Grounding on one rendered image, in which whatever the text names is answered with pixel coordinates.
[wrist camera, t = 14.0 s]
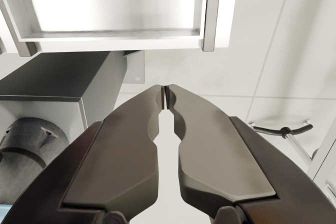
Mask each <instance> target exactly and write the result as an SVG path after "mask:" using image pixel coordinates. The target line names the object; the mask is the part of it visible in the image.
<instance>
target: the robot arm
mask: <svg viewBox="0 0 336 224"><path fill-rule="evenodd" d="M165 99H166V108H167V110H169V111H170V112H171V113H172V114H173V115H174V133H175V134H176V135H177V136H178V138H179V139H180V140H181V142H180V144H179V146H178V181H179V188H180V195H181V198H182V199H183V201H184V202H185V203H187V204H188V205H190V206H192V207H194V208H196V209H198V210H199V211H201V212H203V213H205V214H207V215H208V216H209V220H210V223H211V224H336V208H335V207H334V205H333V204H332V203H331V201H330V200H329V199H328V198H327V196H326V195H325V194H324V193H323V192H322V190H321V189H320V188H319V187H318V186H317V185H316V184H315V182H314V181H313V180H312V179H311V178H310V177H309V176H308V175H307V174H306V173H305V172H304V171H303V170H302V169H301V168H300V167H299V166H298V165H297V164H295V163H294V162H293V161H292V160H291V159H290V158H289V157H287V156H286V155H285V154H284V153H282V152H281V151H280V150H279V149H277V148H276V147H275V146H274V145H272V144H271V143H270V142H269V141H267V140H266V139H265V138H264V137H262V136H261V135H260V134H259V133H257V132H256V131H255V130H253V129H252V128H251V127H250V126H248V125H247V124H246V123H245V122H243V121H242V120H241V119H240V118H238V117H237V116H228V115H227V114H226V113H225V112H224V111H222V110H221V109H220V108H219V107H217V106H216V105H214V104H213V103H211V102H210V101H208V100H206V99H205V98H203V97H201V96H199V95H197V94H195V93H193V92H191V91H189V90H186V89H184V88H182V87H180V86H178V85H176V84H169V85H165V86H164V85H160V84H155V85H153V86H151V87H150V88H148V89H146V90H144V91H143V92H141V93H139V94H137V95H136V96H134V97H132V98H131V99H129V100H127V101H126V102H124V103H123V104H121V105H120V106H118V107H117V108H116V109H115V110H114V111H112V112H111V113H110V114H109V115H108V116H107V117H106V118H105V119H104V120H96V121H95V122H94V123H93V124H92V125H90V126H89V127H88V128H87V129H86V130H85V131H84V132H83V133H82V134H81V135H80V136H78V137H77V138H76V139H75V140H74V141H73V142H72V143H71V144H70V145H69V141H68V138H67V136H66V134H65V133H64V132H63V131H62V130H61V129H60V128H59V127H58V126H56V125H55V124H53V123H51V122H49V121H47V120H44V119H41V118H36V117H25V118H20V119H18V120H16V121H14V122H13V123H12V124H11V125H10V126H9V127H8V128H7V129H6V131H5V132H4V134H3V137H2V140H1V142H0V224H130V220H131V219H133V218H134V217H135V216H137V215H138V214H140V213H141V212H143V211H145V210H146V209H148V208H149V207H151V206H152V205H153V204H154V203H155V202H156V201H157V199H158V195H159V162H158V148H157V145H156V144H155V143H154V140H155V138H156V137H157V136H158V134H159V132H160V129H159V114H160V113H161V112H162V110H165Z"/></svg>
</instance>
